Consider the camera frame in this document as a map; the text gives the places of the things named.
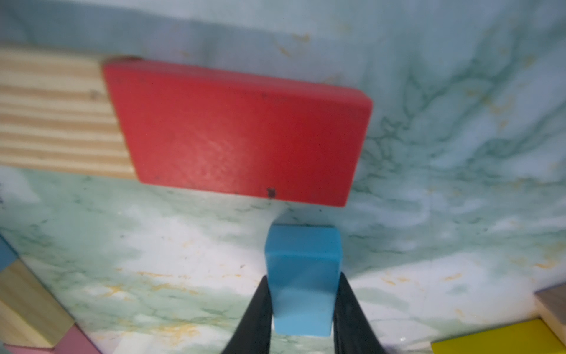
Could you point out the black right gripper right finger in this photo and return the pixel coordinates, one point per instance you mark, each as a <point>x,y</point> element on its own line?
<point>352,331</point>

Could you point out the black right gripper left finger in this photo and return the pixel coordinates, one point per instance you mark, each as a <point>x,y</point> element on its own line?
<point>253,334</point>

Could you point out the small light blue block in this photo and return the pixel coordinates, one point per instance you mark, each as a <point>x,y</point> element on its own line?
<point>303,271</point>

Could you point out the pink block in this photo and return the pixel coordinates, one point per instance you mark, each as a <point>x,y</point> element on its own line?
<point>74,342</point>

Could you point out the red block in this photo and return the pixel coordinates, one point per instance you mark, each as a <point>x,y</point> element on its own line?
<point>229,132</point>

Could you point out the natural wood block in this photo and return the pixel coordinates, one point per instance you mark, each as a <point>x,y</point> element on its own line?
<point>57,115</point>
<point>30,315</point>
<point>551,307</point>

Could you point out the yellow block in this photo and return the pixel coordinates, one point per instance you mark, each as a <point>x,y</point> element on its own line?
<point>525,337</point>

